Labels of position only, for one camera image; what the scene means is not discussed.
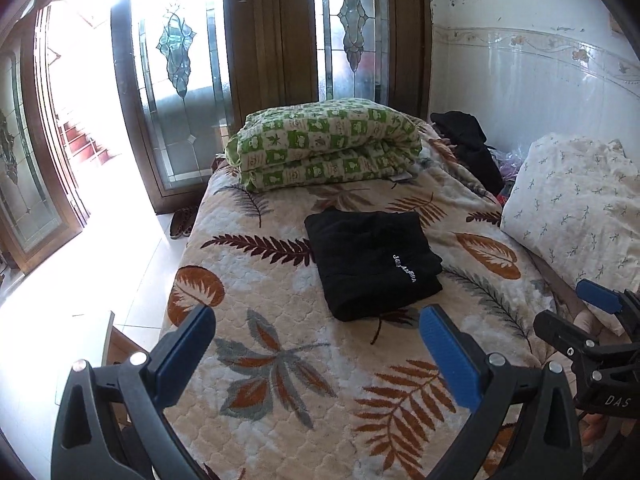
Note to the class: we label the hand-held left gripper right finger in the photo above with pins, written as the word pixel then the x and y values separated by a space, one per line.
pixel 450 355

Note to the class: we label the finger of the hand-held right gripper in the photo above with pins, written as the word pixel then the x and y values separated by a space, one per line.
pixel 597 296
pixel 555 330

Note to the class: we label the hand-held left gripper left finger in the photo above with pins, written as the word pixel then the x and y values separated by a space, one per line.
pixel 185 342

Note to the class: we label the black pants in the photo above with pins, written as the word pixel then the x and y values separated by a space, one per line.
pixel 365 260

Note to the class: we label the person's right hand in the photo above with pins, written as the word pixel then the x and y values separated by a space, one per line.
pixel 596 427

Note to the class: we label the white floral pillow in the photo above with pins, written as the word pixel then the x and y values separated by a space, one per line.
pixel 575 200

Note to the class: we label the brown shoe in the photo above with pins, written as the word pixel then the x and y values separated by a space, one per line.
pixel 192 217
pixel 179 222

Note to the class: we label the leaf-patterned bed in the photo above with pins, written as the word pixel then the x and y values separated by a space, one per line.
pixel 310 360

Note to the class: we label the clear plastic bag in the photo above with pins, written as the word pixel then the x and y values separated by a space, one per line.
pixel 510 165

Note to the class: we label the pile of black clothes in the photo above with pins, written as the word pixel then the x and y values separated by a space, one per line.
pixel 470 150

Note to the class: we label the red outdoor staircase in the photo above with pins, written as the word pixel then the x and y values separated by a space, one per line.
pixel 87 137

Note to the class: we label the folded green patterned quilt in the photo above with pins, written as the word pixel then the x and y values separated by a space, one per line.
pixel 320 145

